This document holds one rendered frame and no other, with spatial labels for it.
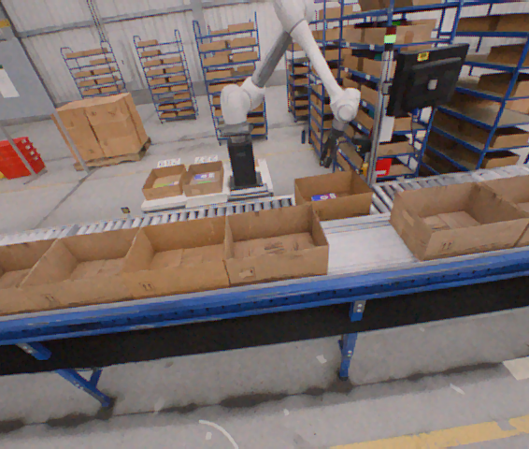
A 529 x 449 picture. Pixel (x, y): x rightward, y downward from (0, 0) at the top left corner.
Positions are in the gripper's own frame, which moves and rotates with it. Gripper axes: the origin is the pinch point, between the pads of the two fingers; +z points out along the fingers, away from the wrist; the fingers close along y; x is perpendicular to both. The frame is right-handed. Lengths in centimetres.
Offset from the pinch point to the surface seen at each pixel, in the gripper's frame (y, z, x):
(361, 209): -27.8, 13.5, -20.1
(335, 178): 0.9, 9.9, -11.4
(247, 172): 30, 31, 42
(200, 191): 25, 51, 74
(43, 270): -66, 47, 129
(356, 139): 10.3, -14.2, -19.1
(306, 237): -54, 20, 18
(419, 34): 53, -80, -52
